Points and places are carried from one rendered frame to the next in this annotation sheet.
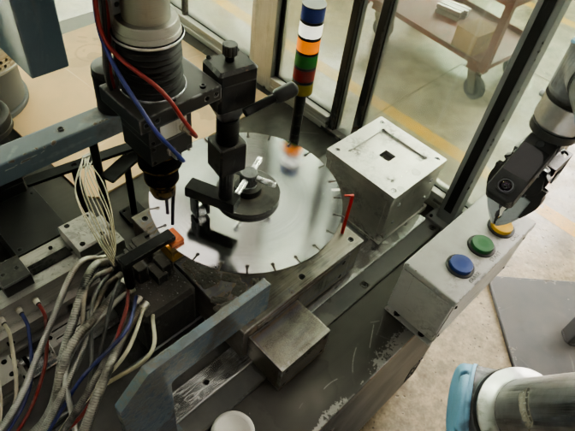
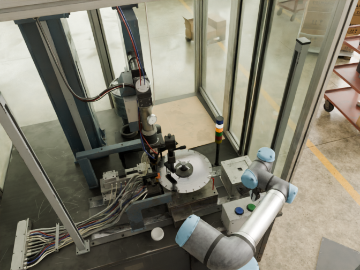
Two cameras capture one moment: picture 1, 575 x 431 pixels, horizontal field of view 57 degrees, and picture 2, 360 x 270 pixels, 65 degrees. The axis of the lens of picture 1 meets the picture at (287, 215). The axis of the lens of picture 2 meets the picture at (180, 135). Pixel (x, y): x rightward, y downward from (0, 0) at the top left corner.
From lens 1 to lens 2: 0.88 m
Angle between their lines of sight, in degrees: 27
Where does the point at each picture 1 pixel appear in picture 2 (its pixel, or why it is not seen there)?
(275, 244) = (182, 185)
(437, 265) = (231, 208)
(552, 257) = not seen: outside the picture
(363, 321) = (211, 219)
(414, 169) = not seen: hidden behind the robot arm
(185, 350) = (143, 202)
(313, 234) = (194, 186)
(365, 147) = (234, 164)
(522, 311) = (332, 259)
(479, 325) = (307, 256)
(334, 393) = not seen: hidden behind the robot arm
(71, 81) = (164, 119)
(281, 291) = (185, 200)
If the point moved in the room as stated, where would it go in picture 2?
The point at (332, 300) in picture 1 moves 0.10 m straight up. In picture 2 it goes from (204, 210) to (205, 200)
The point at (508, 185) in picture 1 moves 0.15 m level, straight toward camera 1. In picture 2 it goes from (241, 188) to (214, 201)
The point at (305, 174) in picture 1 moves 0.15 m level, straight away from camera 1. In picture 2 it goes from (204, 168) to (217, 152)
